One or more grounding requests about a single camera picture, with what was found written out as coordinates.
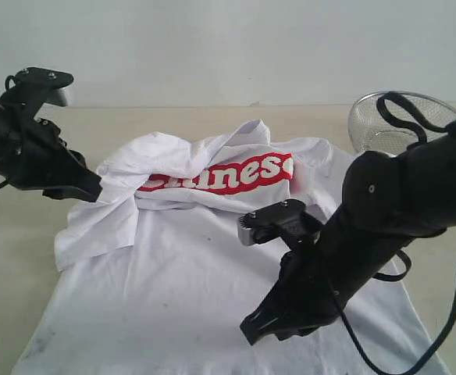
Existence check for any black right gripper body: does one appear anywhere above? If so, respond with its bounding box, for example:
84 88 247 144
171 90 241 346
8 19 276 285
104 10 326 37
272 252 353 330

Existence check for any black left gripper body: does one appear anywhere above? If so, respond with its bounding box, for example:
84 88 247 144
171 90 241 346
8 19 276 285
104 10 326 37
11 119 70 192

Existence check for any white t-shirt red lettering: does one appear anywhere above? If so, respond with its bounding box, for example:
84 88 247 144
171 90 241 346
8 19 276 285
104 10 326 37
10 119 449 375

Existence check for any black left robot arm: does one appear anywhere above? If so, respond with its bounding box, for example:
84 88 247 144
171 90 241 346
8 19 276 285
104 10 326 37
0 102 102 202

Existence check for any metal wire mesh basket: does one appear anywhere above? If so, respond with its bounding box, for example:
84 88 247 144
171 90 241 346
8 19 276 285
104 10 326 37
347 91 456 157

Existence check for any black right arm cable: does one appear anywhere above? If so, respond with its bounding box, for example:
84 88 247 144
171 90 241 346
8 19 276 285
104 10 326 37
329 91 456 373

